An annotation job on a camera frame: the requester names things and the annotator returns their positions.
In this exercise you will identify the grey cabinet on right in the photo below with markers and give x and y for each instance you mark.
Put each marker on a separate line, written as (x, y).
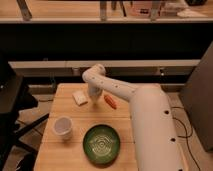
(197, 99)

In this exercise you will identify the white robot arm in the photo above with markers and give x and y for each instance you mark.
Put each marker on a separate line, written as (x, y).
(156, 143)

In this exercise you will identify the green patterned plate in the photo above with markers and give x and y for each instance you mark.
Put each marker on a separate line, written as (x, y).
(101, 144)

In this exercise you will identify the black office chair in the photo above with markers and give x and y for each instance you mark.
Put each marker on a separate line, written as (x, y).
(14, 96)

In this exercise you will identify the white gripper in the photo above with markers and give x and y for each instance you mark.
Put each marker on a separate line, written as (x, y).
(94, 93)

